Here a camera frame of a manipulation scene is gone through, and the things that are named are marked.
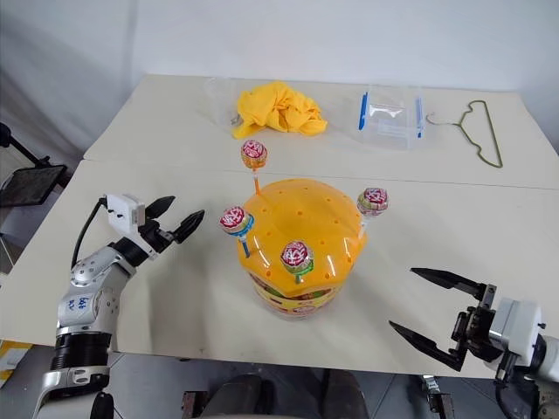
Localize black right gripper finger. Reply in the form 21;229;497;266
388;320;466;373
410;266;487;303

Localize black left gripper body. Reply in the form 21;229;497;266
138;216;177;260

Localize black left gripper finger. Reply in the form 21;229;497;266
146;196;177;220
171;209;206;244

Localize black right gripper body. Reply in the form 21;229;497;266
449;283;504;362

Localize lollipop with blue stick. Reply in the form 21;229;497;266
218;205;256;260

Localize lollipop with orange stick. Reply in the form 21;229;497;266
239;139;269;197

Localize lollipop with green stick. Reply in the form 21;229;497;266
279;240;316;285

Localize yellow domed lollipop holder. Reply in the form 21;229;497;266
236;175;369;322

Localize lollipop with white stick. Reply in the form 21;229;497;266
355;187;390;239

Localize clear plastic bag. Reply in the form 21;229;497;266
202;77;245;128

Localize black stand base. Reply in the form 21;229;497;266
0;121;69;210

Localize crumpled yellow cloth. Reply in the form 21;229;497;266
230;80;329;141

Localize clear box with blue clips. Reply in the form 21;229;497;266
357;84;426;152

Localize yellow flat object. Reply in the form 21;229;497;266
0;341;34;390

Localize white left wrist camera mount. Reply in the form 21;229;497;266
103;193;150;239

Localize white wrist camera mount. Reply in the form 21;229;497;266
487;297;547;364
103;193;150;239

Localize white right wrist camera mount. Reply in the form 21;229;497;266
487;297;547;364

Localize metal table bracket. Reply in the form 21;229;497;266
180;389;210;419
420;374;456;419

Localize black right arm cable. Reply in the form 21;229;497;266
493;353;521;419

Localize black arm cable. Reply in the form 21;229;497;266
493;353;521;419
70;197;110;272

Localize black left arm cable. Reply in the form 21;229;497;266
70;197;110;272

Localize olive wire clothes hanger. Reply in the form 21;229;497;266
424;100;505;169

